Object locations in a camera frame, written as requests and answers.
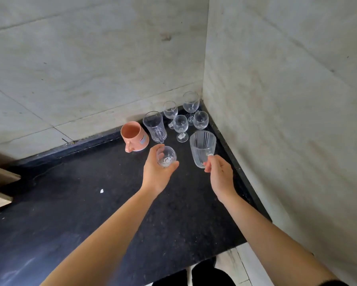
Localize person's left hand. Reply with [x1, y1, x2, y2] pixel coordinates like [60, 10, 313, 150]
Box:
[141, 143, 180, 197]

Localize person's right hand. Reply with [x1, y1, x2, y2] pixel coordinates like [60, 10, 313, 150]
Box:
[204, 155, 239, 205]

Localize small round stemmed glass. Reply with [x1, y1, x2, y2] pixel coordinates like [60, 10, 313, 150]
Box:
[156, 145, 177, 168]

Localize ribbed clear glass mug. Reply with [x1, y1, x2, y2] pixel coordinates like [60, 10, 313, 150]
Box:
[190, 130, 217, 169]

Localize person's left forearm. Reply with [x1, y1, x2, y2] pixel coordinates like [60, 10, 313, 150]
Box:
[41, 187, 162, 286]

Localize person's right forearm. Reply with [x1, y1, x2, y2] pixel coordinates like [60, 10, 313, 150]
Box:
[217, 192, 340, 286]

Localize plain clear glass mug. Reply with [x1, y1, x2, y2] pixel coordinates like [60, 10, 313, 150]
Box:
[143, 111, 168, 144]

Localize clear stemmed wine glass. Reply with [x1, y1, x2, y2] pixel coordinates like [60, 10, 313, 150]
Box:
[193, 111, 209, 130]
[183, 91, 200, 126]
[163, 101, 178, 130]
[173, 115, 189, 143]

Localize pink ceramic mug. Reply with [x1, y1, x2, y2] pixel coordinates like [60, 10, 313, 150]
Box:
[121, 121, 150, 153]

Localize person's black trousers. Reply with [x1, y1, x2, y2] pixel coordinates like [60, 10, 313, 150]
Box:
[150, 256, 236, 286]

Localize person's black sleeve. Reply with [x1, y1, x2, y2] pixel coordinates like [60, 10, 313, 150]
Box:
[311, 279, 349, 286]

